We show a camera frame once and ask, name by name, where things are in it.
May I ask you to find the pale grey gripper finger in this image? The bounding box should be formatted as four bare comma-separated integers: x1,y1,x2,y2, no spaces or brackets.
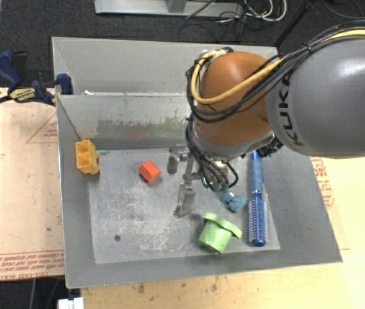
173,184,187,219
182,185,197,218

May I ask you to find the blue hairbrush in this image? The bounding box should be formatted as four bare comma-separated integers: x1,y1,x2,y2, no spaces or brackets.
247,150,270,248

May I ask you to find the grey metal bin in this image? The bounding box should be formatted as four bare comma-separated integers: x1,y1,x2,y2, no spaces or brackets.
51,36,344,290

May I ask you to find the red block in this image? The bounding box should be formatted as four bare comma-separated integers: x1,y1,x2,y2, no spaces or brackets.
138,159,162,184

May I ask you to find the blue crumpled lump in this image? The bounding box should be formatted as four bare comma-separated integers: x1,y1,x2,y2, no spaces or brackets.
219,190,247,213

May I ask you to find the yellow-orange rectangular cup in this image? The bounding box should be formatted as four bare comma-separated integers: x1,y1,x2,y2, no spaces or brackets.
75,138,100,176

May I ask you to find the green plastic cup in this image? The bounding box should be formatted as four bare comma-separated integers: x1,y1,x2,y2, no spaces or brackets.
198,211,243,255

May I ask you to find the brown cardboard board, red print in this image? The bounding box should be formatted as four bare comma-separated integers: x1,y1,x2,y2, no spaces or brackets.
0,87,352,283

